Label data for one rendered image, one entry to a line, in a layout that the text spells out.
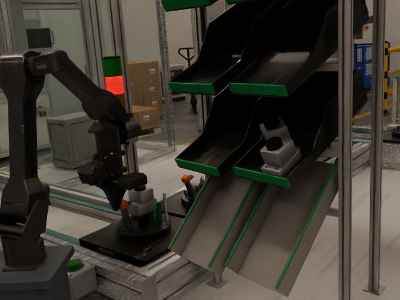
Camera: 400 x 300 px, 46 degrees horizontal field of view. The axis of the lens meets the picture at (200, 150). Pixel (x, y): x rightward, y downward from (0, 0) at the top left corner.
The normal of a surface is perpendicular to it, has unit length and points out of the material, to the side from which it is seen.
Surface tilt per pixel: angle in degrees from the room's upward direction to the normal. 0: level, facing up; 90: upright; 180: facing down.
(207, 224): 45
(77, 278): 90
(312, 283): 0
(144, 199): 90
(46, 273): 0
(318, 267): 0
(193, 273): 90
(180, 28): 90
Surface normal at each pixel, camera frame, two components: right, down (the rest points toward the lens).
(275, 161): -0.65, 0.60
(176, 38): 0.67, 0.13
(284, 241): -0.58, -0.54
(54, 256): -0.07, -0.97
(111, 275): -0.62, 0.23
